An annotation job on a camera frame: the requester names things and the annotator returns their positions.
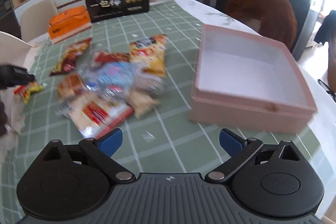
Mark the small yellow red packet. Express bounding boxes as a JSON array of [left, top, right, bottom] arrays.
[[13, 81, 45, 105]]

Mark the round cake clear packet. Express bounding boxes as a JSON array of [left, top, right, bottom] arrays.
[[57, 73, 85, 103]]

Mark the red quail eggs packet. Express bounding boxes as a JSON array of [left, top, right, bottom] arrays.
[[90, 51, 130, 68]]

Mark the white chair left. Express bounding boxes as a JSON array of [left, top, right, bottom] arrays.
[[0, 31, 32, 66]]

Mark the large red white packet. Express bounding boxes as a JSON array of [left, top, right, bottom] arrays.
[[60, 92, 134, 139]]

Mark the beige cracker packet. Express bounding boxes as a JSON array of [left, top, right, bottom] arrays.
[[126, 89, 160, 119]]

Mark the green checked tablecloth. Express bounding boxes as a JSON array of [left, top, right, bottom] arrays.
[[0, 0, 322, 224]]

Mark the dark red snack packet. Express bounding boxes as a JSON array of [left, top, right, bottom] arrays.
[[50, 38, 92, 76]]

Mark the pink storage box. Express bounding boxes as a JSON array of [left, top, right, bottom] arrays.
[[189, 24, 317, 134]]

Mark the beige dining chair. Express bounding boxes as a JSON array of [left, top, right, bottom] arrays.
[[21, 0, 58, 42]]

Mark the light blue snack packet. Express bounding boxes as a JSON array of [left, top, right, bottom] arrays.
[[83, 61, 142, 93]]

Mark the orange carton box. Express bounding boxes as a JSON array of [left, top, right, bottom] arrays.
[[48, 6, 92, 44]]

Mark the yellow orange chip packet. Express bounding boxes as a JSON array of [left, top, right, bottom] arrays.
[[129, 34, 167, 78]]

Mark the brown furry chair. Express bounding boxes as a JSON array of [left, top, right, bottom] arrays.
[[225, 0, 297, 50]]

